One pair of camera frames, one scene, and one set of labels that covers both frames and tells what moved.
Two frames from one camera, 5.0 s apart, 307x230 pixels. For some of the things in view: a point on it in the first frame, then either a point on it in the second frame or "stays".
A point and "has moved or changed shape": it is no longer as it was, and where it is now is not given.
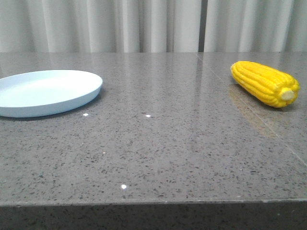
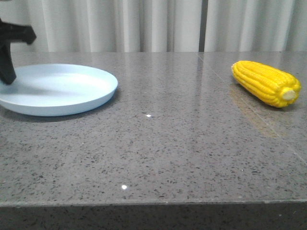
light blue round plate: (32, 92) has moved or changed shape
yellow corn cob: (274, 88) stays
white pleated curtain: (153, 26) stays
